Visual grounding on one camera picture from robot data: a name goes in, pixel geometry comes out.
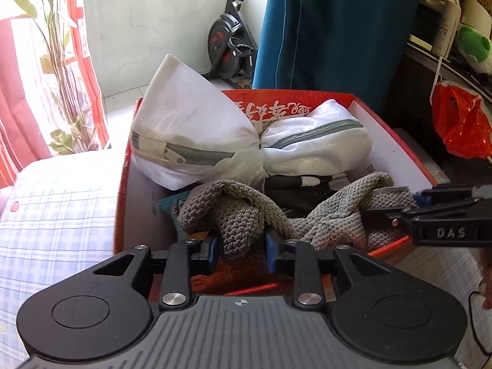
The black and white glove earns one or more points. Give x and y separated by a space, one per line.
296 196

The large white mesh zipper bag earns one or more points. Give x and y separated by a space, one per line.
192 123

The yellow sticky note pad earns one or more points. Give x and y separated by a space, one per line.
421 42

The black exercise bike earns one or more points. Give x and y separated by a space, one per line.
226 42

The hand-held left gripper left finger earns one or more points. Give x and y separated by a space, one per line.
210 253

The small white mesh zipper bag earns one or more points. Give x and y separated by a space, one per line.
319 138

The white spray bottle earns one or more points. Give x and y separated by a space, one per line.
447 27

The clear cartoon snack packet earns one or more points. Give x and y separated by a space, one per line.
169 209

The teal curtain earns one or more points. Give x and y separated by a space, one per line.
338 27

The grey knitted cloth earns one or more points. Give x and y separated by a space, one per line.
238 215

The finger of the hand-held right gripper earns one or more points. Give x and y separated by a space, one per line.
384 218
422 199

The red cardboard box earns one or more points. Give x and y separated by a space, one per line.
388 150

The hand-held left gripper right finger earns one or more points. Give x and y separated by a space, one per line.
270 253

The red plastic bag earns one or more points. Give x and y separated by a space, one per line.
461 123

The white brush holder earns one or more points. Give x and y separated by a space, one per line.
476 13

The person's right hand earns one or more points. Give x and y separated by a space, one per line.
486 280

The green and white plush toy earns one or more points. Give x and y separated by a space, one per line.
476 44

